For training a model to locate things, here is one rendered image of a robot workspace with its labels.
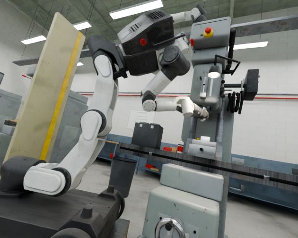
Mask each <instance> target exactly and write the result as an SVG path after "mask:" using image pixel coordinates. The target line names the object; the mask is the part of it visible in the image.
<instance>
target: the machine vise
mask: <svg viewBox="0 0 298 238"><path fill-rule="evenodd" d="M200 148H203V151H200ZM215 153H216V148H215V147H209V146H203V145H197V144H189V151H188V155H191V156H196V157H202V158H207V159H212V160H214V159H215Z"/></svg>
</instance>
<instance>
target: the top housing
mask: <svg viewBox="0 0 298 238"><path fill-rule="evenodd" d="M207 27H210V28H211V29H212V30H213V35H212V36H211V37H210V38H205V37H204V31H205V29H206V28H207ZM230 27H231V18H230V17H223V18H217V19H212V20H207V21H202V22H197V23H193V24H192V28H191V35H190V39H193V41H194V49H195V50H199V49H207V48H216V47H224V46H225V47H226V48H227V54H226V57H227V58H228V49H229V38H230ZM201 34H203V36H201Z"/></svg>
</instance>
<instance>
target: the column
mask: <svg viewBox="0 0 298 238"><path fill-rule="evenodd" d="M228 102H229V99H228V95H225V98H223V103H222V108H221V109H222V111H221V113H209V117H208V119H207V118H206V120H205V121H204V122H200V120H199V119H194V118H192V117H191V116H189V117H184V121H183V128H182V135H181V138H182V141H183V142H184V147H183V154H184V150H185V146H186V142H187V138H192V139H196V138H199V139H201V136H205V137H210V141H212V142H219V143H223V151H222V161H223V162H230V159H231V147H232V136H233V124H234V113H231V112H230V110H229V111H227V107H228ZM223 178H224V187H223V195H222V201H221V202H219V229H218V238H224V233H225V222H226V210H227V198H228V182H229V177H227V176H223Z"/></svg>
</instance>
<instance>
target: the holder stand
mask: <svg viewBox="0 0 298 238"><path fill-rule="evenodd" d="M163 129H164V128H163V127H161V126H160V124H156V123H150V124H149V123H147V122H139V123H138V122H136V123H135V127H134V131H133V136H132V141H131V144H132V145H139V146H144V147H149V148H155V149H160V146H161V140H162V135H163Z"/></svg>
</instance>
